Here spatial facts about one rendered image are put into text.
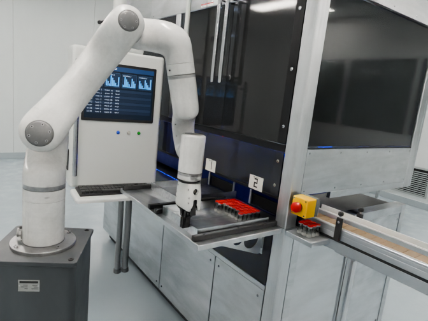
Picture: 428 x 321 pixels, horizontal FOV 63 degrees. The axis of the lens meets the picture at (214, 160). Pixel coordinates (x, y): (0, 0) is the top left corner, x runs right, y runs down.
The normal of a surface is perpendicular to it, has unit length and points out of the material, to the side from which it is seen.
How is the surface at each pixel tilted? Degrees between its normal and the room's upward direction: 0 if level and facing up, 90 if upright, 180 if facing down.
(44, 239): 90
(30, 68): 90
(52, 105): 59
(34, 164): 30
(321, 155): 90
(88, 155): 90
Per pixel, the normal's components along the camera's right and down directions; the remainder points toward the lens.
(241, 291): -0.80, 0.03
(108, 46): -0.15, 0.62
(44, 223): 0.44, 0.21
